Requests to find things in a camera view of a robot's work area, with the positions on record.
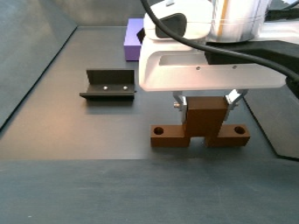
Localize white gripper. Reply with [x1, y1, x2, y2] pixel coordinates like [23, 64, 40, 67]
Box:
[139, 0, 286, 122]

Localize brown T-shaped block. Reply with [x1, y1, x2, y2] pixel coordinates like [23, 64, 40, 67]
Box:
[151, 96, 250, 147]

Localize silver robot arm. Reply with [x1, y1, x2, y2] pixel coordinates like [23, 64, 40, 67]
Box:
[139, 0, 299, 113]

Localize purple base board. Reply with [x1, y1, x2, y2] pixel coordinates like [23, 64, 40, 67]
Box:
[124, 18, 144, 61]

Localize black cable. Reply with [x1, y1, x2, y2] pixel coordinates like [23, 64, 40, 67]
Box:
[139, 0, 299, 81]

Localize black angle bracket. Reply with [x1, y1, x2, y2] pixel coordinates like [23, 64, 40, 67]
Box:
[79, 69, 136, 101]

